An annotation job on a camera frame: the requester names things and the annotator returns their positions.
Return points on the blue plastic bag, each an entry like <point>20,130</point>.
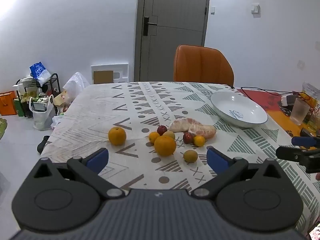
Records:
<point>38,70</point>

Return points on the white plastic bag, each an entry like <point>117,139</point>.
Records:
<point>75,82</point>

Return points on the green floor mat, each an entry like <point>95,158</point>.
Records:
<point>2,127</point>

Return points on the orange shopping bag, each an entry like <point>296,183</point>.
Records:
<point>7,103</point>

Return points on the brown cardboard sheet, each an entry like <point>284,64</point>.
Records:
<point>103,77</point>

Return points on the green-brown round fruit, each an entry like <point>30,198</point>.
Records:
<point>170,134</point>
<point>190,156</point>

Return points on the black object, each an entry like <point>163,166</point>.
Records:
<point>43,143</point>

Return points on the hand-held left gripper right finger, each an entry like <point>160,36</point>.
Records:
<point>217,160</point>

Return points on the peeled pomelo piece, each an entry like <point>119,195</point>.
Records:
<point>182,125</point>
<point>204,131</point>

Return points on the orange chair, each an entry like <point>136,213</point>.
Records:
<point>202,65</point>

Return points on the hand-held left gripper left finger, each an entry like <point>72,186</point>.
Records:
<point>98,159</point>

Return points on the red apple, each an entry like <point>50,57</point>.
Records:
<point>162,129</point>
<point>187,138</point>

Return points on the white bowl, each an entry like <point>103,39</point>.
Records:
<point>237,110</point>

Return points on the green box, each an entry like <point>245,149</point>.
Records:
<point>18,106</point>

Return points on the white foam packaging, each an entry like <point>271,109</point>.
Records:
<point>121,70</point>

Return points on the grey door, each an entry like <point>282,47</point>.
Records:
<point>175,42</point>

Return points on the black metal rack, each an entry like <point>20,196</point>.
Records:
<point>55,82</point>

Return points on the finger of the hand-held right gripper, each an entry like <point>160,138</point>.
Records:
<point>302,141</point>
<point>295,155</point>

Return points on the tan paper bag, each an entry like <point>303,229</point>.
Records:
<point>61,100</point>

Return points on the dark power adapter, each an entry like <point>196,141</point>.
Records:
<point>292,99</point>

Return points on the red printed mat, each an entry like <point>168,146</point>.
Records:
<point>272,115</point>

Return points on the small orange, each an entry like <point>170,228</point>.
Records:
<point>199,141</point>
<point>153,137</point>

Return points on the white light switch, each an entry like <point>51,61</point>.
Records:
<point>255,8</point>

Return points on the clear snack bag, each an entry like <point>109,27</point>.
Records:
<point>311,90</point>

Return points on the white charger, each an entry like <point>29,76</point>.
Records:
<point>285,100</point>

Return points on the patterned tablecloth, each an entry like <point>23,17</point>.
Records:
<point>140,100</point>

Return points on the large orange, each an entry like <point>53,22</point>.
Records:
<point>165,146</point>
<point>117,136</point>

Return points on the small white wall switch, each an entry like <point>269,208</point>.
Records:
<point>212,10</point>

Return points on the frosted plastic cup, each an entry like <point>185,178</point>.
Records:
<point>298,111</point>

